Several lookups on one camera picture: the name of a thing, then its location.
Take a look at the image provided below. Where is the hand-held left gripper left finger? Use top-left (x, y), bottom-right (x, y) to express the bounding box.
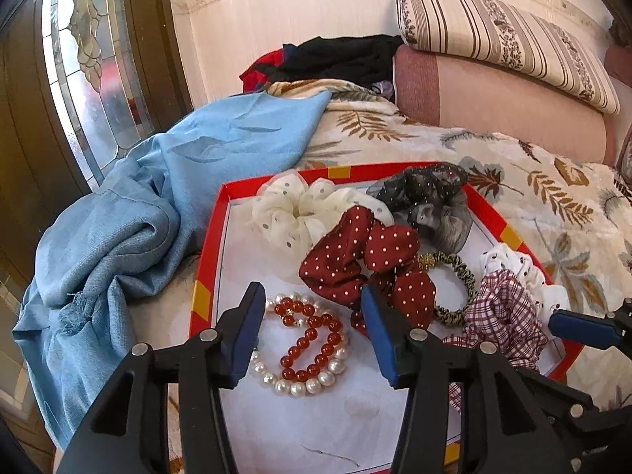
top-left (56, 281), bottom-right (267, 474)

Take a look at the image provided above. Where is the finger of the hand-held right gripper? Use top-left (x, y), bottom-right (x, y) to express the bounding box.
top-left (548, 299), bottom-right (632, 351)
top-left (513, 370), bottom-right (632, 460)

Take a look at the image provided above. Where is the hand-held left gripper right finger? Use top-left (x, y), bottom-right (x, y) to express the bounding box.
top-left (360, 281), bottom-right (568, 474)

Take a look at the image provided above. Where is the red bead bracelet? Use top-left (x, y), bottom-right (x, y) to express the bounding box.
top-left (274, 300), bottom-right (344, 381)

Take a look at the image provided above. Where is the white pearl bracelet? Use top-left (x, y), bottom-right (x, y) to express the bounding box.
top-left (249, 293), bottom-right (351, 397)

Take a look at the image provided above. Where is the white black-dotted scrunchie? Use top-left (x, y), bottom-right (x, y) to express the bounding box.
top-left (480, 243), bottom-right (571, 329)

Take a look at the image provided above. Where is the red plaid scrunchie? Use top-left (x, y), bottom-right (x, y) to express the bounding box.
top-left (442, 269), bottom-right (551, 413)

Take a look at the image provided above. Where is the red polka dot scrunchie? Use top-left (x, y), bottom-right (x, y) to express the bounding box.
top-left (299, 205), bottom-right (438, 331)

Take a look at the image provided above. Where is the leopard print hair tie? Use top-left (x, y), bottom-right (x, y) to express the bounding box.
top-left (419, 251), bottom-right (479, 327)

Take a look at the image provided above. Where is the red-edged white box tray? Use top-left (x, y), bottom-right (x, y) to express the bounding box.
top-left (190, 160), bottom-right (586, 470)

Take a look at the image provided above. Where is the cream dotted organza scrunchie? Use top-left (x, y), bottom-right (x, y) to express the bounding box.
top-left (252, 170), bottom-right (396, 265)

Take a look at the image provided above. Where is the leaf print blanket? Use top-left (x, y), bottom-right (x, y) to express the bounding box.
top-left (123, 81), bottom-right (632, 474)

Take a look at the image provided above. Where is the grey sheer scrunchie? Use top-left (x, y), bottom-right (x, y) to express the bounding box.
top-left (368, 162), bottom-right (475, 255)

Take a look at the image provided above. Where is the light blue cloth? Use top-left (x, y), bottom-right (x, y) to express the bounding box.
top-left (12, 90), bottom-right (333, 448)

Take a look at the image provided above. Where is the pink bolster pillow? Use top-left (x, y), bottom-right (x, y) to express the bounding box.
top-left (392, 45), bottom-right (618, 165)

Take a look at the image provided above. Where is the lilac patterned cloth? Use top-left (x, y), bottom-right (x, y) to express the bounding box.
top-left (370, 79), bottom-right (397, 102)

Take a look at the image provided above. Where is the red garment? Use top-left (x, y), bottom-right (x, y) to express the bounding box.
top-left (239, 49), bottom-right (292, 94)

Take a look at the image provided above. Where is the black garment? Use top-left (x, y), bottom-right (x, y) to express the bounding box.
top-left (254, 34), bottom-right (406, 94)

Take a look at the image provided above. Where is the brown wooden glass door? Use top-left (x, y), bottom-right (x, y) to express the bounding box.
top-left (0, 0), bottom-right (193, 455)

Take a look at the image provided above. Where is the striped floral pillow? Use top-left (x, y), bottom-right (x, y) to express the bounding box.
top-left (395, 0), bottom-right (620, 115)

